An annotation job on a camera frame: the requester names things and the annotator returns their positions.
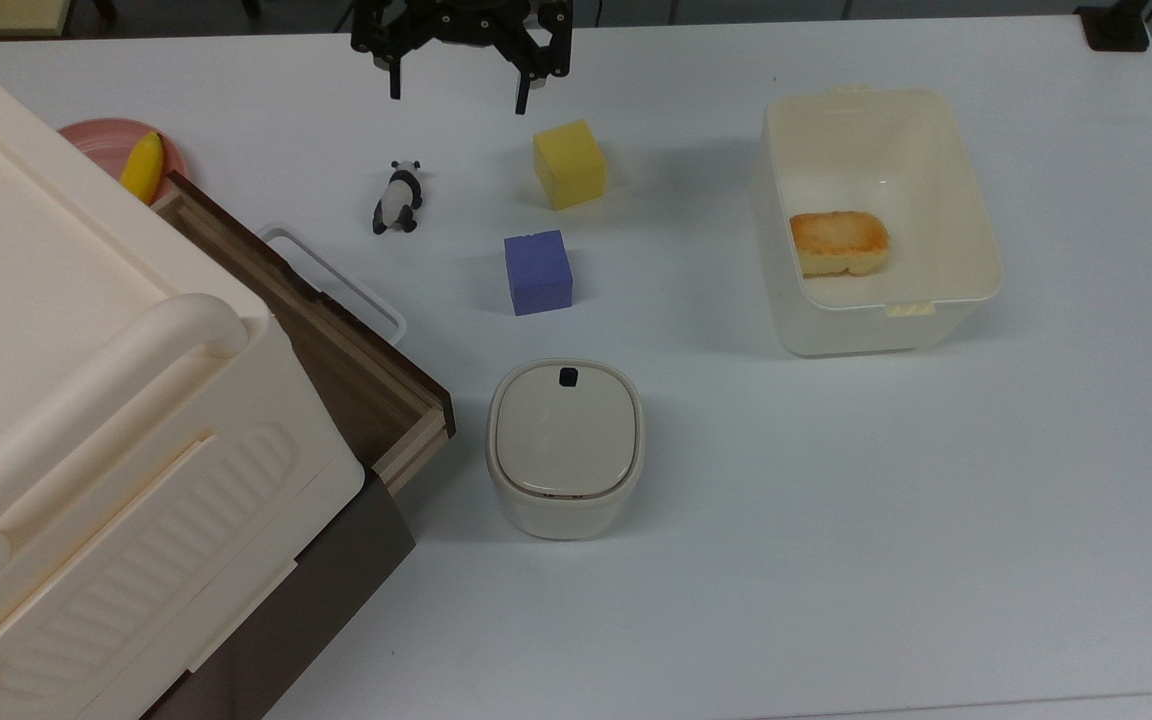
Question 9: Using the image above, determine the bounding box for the purple foam cube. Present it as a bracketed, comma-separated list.
[503, 229, 575, 317]

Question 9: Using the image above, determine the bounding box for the cream toy cabinet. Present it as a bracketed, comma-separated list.
[0, 35, 417, 720]

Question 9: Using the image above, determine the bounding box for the small panda toy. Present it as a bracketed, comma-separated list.
[372, 158, 425, 236]

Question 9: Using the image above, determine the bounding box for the black clamp mount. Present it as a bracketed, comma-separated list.
[1076, 4, 1151, 52]

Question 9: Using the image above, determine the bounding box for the toasted bread slice toy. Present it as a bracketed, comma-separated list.
[789, 210, 890, 279]

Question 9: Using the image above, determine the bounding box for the cream plastic bin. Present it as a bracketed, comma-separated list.
[751, 84, 1005, 358]

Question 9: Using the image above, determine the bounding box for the pink plate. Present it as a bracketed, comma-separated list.
[56, 118, 189, 206]

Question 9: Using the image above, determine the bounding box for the cream lidded trash can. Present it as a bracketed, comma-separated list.
[485, 358, 647, 542]

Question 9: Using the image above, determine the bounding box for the yellow foam cube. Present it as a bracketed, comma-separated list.
[533, 119, 608, 212]

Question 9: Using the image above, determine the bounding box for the brown wooden drawer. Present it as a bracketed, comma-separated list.
[151, 170, 457, 496]

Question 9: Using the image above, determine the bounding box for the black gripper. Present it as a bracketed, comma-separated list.
[351, 0, 574, 115]

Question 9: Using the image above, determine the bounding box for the white drawer handle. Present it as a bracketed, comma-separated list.
[257, 222, 408, 347]

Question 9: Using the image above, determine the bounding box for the yellow banana toy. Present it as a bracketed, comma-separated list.
[119, 131, 166, 206]

